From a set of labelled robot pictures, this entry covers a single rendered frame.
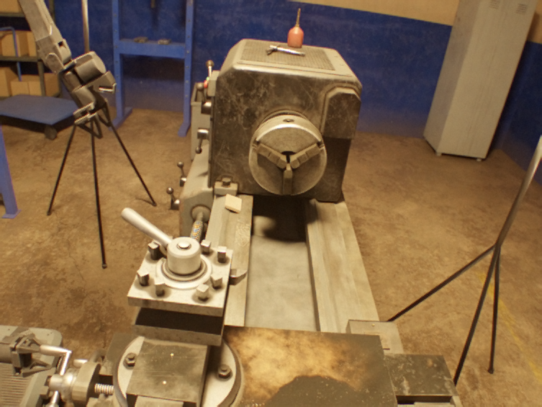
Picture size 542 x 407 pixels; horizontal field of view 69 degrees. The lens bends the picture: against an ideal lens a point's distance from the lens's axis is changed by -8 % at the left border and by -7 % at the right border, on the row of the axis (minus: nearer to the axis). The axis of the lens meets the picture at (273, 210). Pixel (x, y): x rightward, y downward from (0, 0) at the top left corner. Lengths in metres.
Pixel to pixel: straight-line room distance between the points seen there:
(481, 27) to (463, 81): 0.56
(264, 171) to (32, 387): 1.16
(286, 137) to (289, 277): 0.47
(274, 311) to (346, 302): 0.23
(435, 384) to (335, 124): 0.88
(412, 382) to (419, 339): 1.41
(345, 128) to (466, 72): 3.34
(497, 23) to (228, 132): 3.66
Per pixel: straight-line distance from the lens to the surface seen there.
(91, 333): 2.28
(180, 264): 0.76
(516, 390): 2.49
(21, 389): 1.81
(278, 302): 1.36
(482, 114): 4.97
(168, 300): 0.75
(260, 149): 1.32
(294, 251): 1.57
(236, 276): 0.87
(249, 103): 1.51
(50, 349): 1.03
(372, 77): 5.00
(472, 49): 4.72
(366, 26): 4.88
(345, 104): 1.47
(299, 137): 1.33
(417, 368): 1.09
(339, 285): 1.29
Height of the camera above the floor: 1.65
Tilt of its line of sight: 31 degrees down
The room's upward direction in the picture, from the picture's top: 7 degrees clockwise
